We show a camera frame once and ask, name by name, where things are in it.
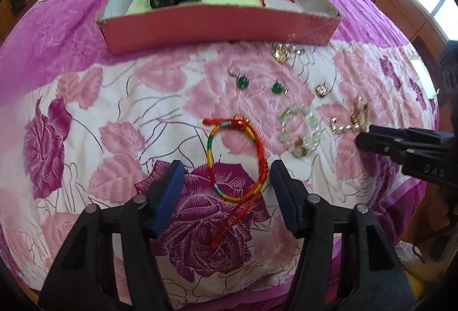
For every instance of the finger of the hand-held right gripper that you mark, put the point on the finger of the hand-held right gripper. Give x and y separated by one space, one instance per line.
411 135
372 143

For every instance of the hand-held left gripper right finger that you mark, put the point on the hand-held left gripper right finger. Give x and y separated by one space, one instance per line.
282 189

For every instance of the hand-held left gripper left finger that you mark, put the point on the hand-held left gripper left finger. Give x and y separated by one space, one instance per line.
170 196

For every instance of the green stone earring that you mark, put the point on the green stone earring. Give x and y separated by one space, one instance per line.
277 88
242 82

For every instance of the gold flower earring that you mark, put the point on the gold flower earring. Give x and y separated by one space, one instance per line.
281 53

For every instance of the pink cardboard box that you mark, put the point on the pink cardboard box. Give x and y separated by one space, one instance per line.
214 28

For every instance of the gold hoop earring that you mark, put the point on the gold hoop earring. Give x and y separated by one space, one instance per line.
322 91

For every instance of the black hanging bag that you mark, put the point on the black hanging bag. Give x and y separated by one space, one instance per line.
16 2

